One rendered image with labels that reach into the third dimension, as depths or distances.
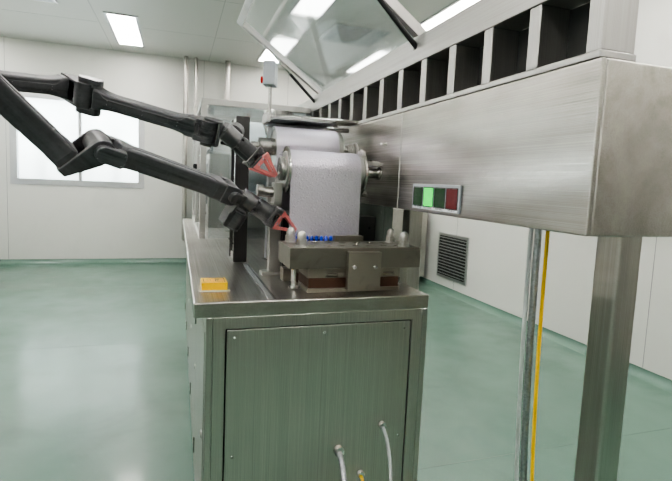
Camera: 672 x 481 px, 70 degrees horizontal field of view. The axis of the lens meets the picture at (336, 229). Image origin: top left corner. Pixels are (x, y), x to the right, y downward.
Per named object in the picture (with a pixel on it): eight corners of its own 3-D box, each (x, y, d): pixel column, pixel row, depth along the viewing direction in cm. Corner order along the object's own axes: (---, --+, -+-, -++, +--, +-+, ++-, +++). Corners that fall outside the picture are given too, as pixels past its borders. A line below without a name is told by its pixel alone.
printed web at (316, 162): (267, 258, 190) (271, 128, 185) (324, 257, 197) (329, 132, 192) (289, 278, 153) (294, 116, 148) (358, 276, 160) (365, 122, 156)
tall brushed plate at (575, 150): (264, 188, 374) (265, 150, 371) (298, 190, 383) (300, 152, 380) (576, 236, 81) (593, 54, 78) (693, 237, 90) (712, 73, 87)
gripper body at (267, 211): (271, 227, 145) (250, 214, 142) (265, 224, 154) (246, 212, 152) (283, 209, 145) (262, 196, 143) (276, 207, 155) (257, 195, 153)
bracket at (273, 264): (258, 272, 162) (260, 181, 159) (276, 272, 164) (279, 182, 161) (260, 275, 157) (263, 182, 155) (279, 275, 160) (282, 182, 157)
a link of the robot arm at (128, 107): (71, 111, 145) (74, 75, 141) (80, 108, 150) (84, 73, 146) (211, 151, 148) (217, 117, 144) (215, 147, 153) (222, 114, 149)
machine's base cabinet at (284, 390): (184, 335, 367) (185, 223, 358) (268, 331, 387) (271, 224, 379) (197, 632, 129) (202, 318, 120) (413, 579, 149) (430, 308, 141)
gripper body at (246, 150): (251, 166, 147) (232, 149, 145) (246, 166, 157) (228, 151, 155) (265, 150, 148) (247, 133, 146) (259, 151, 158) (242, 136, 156)
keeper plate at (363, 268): (345, 289, 138) (346, 251, 137) (377, 288, 141) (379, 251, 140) (348, 291, 136) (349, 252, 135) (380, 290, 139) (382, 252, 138)
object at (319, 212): (288, 244, 152) (290, 186, 151) (357, 245, 160) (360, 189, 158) (288, 245, 152) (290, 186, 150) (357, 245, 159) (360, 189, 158)
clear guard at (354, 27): (243, 22, 230) (243, 22, 230) (322, 93, 245) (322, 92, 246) (292, -94, 131) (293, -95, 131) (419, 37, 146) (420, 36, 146)
